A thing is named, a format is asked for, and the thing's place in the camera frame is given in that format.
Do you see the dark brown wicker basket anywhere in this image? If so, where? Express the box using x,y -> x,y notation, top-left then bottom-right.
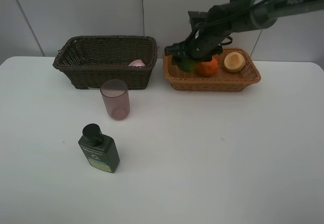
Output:
53,35 -> 157,90

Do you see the orange tangerine fruit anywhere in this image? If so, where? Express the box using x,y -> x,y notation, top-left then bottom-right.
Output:
195,57 -> 219,77

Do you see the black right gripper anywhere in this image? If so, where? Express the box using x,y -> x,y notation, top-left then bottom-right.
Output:
164,33 -> 223,66

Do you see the dark green pump bottle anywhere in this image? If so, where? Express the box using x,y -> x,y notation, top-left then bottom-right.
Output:
78,124 -> 120,173

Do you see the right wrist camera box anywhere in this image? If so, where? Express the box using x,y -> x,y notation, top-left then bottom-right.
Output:
188,11 -> 208,30

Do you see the pink translucent plastic cup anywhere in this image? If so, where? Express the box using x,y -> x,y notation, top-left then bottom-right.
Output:
100,79 -> 130,120

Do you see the orange wicker basket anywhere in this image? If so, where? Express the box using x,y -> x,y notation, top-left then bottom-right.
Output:
163,48 -> 261,92

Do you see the pink spray bottle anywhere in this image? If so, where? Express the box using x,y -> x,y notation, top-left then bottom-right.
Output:
129,59 -> 146,67

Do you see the green lime fruit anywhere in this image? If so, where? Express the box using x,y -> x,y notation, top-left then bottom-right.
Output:
178,58 -> 196,72

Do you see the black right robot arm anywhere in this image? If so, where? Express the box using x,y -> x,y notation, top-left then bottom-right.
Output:
164,0 -> 323,62

